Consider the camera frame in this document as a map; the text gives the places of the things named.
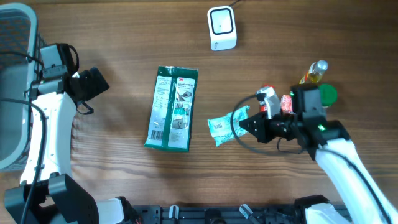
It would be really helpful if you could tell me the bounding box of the red Nescafe coffee stick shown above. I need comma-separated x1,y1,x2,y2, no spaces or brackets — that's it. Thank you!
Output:
259,83,275,113

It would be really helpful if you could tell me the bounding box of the green lid jar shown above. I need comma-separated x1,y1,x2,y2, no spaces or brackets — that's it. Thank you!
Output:
318,84,338,108

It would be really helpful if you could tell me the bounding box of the teal tissue packet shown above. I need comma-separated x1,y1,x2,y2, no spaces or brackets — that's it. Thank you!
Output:
208,105,250,147

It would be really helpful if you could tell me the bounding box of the yellow Vim dish soap bottle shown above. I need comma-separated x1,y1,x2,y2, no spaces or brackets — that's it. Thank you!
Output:
299,60,328,84

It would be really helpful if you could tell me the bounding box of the green 3M package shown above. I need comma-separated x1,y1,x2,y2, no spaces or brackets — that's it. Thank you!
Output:
144,66,198,152

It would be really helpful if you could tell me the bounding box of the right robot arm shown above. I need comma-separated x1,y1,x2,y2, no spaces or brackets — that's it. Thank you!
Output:
239,84,397,223

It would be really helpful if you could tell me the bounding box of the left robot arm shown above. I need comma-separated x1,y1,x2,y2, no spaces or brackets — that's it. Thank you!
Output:
4,43,129,223

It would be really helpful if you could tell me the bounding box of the white barcode scanner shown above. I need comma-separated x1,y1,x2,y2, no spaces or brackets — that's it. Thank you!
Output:
207,6,238,51

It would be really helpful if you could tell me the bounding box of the grey plastic mesh basket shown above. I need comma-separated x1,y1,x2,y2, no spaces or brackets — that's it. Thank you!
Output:
1,3,46,172

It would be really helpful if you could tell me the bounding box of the right black camera cable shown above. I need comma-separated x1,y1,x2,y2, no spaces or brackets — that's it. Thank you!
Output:
229,93,392,224

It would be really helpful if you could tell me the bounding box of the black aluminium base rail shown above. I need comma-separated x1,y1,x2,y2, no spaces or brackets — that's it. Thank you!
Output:
133,205,306,224

